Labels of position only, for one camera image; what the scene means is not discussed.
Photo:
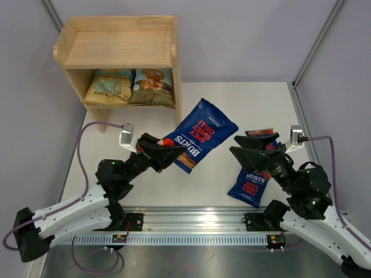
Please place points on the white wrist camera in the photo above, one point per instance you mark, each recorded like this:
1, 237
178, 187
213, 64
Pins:
296, 140
127, 139

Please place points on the white slotted cable duct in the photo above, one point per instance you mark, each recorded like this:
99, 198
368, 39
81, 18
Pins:
176, 240

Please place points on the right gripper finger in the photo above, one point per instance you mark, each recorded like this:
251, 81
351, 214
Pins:
255, 143
254, 161

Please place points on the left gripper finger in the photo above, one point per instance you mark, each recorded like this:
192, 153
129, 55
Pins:
161, 157
148, 141

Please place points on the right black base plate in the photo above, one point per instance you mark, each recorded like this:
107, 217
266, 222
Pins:
254, 222

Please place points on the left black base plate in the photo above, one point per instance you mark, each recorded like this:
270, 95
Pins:
133, 222

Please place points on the aluminium frame post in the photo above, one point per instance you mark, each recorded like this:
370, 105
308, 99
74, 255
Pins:
320, 39
53, 14

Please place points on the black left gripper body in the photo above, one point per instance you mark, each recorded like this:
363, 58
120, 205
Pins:
137, 164

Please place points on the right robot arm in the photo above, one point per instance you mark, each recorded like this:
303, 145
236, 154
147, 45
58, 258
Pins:
309, 212

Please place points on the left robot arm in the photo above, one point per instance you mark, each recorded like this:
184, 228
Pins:
98, 208

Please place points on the aluminium mounting rail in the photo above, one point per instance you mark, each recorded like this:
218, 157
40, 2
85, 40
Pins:
193, 220

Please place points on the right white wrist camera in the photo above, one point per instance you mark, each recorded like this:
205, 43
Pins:
296, 140

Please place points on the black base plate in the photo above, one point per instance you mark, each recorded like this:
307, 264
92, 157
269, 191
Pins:
133, 222
254, 222

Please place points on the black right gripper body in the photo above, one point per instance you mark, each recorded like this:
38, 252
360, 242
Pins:
280, 169

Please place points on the blue burts bag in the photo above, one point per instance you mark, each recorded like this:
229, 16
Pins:
202, 130
249, 187
263, 133

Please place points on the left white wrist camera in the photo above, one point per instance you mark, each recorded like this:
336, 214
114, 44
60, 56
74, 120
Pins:
127, 139

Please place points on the light blue cassava chips bag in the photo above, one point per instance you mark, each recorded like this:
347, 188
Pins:
153, 87

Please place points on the right aluminium frame post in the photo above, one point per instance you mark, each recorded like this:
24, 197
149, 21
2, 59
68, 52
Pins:
320, 39

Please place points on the left aluminium frame post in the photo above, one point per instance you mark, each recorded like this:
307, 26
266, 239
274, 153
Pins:
53, 14

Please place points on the yellow kettle chips bag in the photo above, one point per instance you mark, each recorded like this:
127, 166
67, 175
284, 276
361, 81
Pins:
110, 88

